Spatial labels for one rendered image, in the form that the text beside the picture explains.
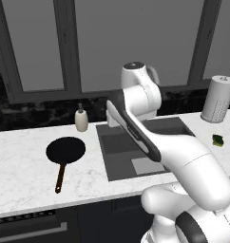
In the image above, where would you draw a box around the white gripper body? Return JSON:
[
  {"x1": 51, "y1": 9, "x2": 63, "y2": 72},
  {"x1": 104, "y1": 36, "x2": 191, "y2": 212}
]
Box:
[{"x1": 105, "y1": 100, "x2": 125, "y2": 128}]

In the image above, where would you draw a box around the grey sink basin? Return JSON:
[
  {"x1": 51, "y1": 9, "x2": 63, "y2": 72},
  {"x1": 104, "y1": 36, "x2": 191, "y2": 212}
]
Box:
[{"x1": 95, "y1": 116, "x2": 197, "y2": 182}]

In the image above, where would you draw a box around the black frying pan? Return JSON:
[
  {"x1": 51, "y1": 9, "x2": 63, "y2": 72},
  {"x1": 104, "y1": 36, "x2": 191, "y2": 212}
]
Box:
[{"x1": 45, "y1": 136, "x2": 87, "y2": 195}]

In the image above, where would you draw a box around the green sponge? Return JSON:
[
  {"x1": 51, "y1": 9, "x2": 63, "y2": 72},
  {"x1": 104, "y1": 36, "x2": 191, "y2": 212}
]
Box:
[{"x1": 211, "y1": 134, "x2": 225, "y2": 148}]

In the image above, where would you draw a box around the cream soap dispenser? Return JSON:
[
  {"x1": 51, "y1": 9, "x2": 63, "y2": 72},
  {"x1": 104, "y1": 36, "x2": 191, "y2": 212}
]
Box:
[{"x1": 74, "y1": 103, "x2": 89, "y2": 133}]

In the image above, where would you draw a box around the silver curved tap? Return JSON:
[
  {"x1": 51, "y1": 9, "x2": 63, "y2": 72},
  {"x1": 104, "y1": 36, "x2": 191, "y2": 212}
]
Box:
[{"x1": 146, "y1": 65, "x2": 162, "y2": 86}]

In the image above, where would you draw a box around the white paper towel roll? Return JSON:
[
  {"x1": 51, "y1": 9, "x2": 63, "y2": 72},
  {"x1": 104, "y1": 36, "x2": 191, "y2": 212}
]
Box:
[{"x1": 200, "y1": 74, "x2": 230, "y2": 124}]

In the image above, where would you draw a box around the dark cupboard door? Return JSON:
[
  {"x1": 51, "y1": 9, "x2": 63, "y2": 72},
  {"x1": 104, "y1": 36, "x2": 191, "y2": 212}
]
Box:
[{"x1": 76, "y1": 195, "x2": 155, "y2": 243}]

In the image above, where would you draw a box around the black dishwasher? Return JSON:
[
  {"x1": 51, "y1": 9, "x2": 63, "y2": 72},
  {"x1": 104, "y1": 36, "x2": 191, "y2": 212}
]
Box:
[{"x1": 0, "y1": 208, "x2": 81, "y2": 243}]

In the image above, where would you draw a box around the grey window frame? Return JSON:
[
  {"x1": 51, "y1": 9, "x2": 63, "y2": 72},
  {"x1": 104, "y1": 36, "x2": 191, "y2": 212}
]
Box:
[{"x1": 0, "y1": 0, "x2": 230, "y2": 104}]

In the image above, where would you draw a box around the silver dishwasher handle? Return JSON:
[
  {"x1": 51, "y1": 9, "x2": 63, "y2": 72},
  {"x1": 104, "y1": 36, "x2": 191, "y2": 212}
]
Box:
[{"x1": 0, "y1": 221, "x2": 68, "y2": 243}]

